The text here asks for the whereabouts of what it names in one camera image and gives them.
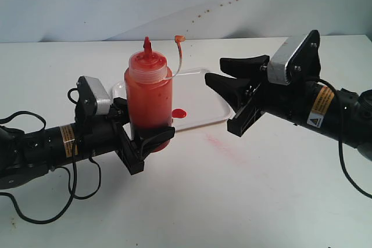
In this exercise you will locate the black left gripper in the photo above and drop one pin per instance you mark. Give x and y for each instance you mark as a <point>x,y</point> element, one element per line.
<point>105,133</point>

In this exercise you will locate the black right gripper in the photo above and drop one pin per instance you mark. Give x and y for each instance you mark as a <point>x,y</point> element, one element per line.
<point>288,102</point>

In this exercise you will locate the red sauce squeeze bottle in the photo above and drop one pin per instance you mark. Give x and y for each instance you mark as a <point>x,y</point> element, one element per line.
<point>149,91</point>

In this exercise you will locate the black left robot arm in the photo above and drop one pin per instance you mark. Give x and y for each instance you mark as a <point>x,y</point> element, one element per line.
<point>26,156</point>

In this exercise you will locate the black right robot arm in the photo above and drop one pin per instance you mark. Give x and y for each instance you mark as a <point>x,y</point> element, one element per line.
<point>341,115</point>

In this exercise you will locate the red sauce blob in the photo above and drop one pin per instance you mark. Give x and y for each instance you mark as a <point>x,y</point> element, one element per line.
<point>178,113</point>

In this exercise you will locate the white rectangular plastic tray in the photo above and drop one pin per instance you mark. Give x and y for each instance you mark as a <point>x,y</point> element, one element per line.
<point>190,93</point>

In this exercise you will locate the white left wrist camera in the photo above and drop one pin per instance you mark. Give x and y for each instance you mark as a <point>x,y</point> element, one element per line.
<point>93,97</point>

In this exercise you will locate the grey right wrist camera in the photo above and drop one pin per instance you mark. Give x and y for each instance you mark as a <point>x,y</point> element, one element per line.
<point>295,60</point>

